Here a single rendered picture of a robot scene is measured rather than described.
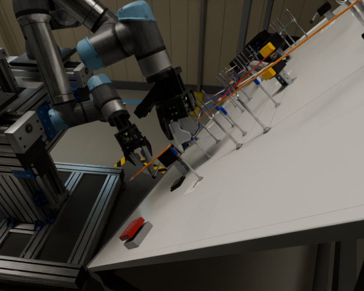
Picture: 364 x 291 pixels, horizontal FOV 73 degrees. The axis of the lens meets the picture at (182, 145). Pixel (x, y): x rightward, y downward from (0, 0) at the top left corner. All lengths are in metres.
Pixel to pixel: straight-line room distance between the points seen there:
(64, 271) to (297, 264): 1.17
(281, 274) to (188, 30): 2.71
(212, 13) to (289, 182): 2.86
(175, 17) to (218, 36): 0.54
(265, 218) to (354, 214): 0.09
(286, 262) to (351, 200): 0.72
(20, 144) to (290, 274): 0.97
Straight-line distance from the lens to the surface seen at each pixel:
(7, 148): 1.03
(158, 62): 0.59
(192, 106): 0.62
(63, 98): 0.91
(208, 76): 3.31
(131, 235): 0.55
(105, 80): 0.85
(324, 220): 0.23
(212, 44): 3.17
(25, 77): 1.49
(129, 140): 0.76
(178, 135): 0.63
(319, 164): 0.30
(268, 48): 0.98
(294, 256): 0.96
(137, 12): 0.59
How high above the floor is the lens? 1.60
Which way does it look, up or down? 40 degrees down
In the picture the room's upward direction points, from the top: straight up
